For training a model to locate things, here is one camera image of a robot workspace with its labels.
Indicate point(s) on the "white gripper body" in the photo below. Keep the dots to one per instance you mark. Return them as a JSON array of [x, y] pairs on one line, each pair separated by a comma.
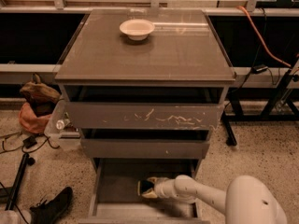
[[161, 188]]

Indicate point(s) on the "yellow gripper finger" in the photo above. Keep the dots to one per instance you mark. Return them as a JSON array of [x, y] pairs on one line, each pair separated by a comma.
[[156, 181], [149, 194]]

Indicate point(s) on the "green yellow sponge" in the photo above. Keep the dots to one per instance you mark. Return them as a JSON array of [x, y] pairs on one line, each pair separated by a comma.
[[144, 186]]

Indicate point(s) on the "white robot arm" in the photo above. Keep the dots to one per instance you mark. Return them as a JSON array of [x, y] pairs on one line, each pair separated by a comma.
[[247, 200]]

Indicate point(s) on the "grey open bottom drawer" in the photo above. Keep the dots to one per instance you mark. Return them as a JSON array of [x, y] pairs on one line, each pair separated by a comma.
[[115, 199]]

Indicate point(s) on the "grey middle drawer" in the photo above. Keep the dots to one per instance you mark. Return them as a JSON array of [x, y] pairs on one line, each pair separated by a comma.
[[144, 149]]

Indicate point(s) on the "grey drawer cabinet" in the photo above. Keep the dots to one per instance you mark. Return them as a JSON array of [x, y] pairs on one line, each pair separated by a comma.
[[180, 63]]

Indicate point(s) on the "grey top drawer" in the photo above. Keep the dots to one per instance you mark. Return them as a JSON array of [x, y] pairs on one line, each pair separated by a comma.
[[143, 117]]

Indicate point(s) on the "clear plastic bin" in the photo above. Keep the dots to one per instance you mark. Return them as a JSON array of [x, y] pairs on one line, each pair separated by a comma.
[[68, 138]]

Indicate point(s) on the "black shoe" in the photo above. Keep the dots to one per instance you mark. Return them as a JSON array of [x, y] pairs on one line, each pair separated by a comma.
[[49, 212]]

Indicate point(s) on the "plastic bottle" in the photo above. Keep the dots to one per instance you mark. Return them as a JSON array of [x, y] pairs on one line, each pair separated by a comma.
[[62, 123]]

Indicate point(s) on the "black power adapter on floor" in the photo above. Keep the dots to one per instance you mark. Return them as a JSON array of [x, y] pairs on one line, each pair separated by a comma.
[[29, 142]]

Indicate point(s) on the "black stand leg left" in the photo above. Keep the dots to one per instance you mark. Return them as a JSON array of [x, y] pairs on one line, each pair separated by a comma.
[[10, 195]]

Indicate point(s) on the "brown cloth bag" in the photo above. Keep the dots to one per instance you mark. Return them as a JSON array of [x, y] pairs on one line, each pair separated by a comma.
[[36, 92]]

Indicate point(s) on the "orange cloth bag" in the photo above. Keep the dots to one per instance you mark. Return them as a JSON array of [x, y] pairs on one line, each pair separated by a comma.
[[30, 122]]

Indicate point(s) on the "grey trouser leg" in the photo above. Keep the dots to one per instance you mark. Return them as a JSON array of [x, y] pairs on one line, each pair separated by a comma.
[[14, 217]]

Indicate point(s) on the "black power brick right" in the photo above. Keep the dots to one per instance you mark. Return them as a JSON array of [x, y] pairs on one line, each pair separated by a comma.
[[258, 69]]

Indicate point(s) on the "white bowl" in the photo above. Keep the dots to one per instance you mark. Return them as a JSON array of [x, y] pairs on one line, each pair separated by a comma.
[[137, 29]]

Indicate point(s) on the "black table frame right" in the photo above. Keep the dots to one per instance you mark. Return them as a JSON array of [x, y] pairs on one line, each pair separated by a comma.
[[268, 96]]

